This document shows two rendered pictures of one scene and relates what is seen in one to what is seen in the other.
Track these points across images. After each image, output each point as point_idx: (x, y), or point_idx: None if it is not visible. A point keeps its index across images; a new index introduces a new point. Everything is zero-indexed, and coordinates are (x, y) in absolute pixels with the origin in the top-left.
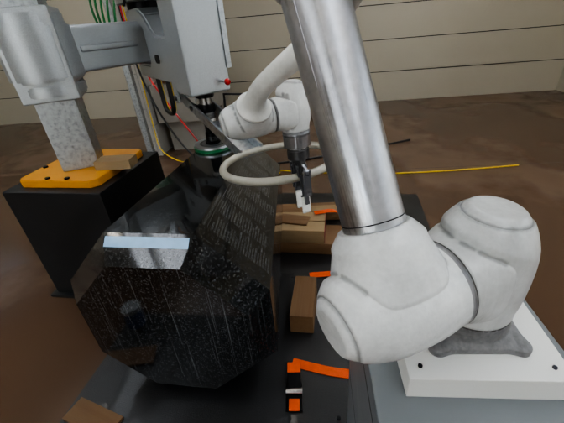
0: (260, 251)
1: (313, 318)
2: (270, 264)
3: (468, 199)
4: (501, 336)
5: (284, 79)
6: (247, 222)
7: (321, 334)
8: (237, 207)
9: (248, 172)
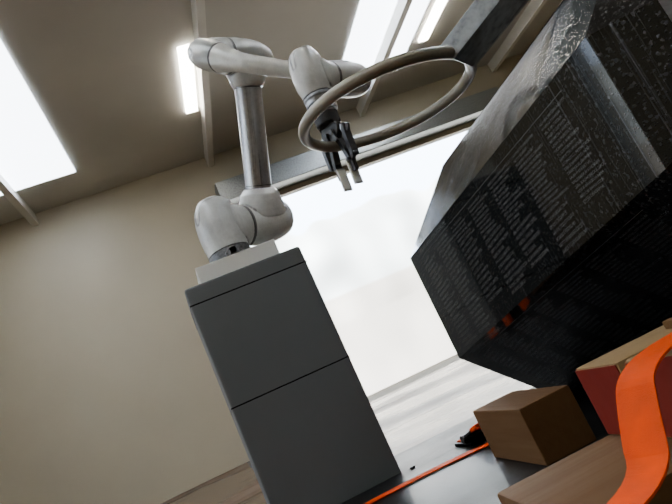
0: (431, 220)
1: (480, 423)
2: (422, 241)
3: (216, 195)
4: None
5: (290, 78)
6: (452, 179)
7: (479, 465)
8: (464, 152)
9: (517, 80)
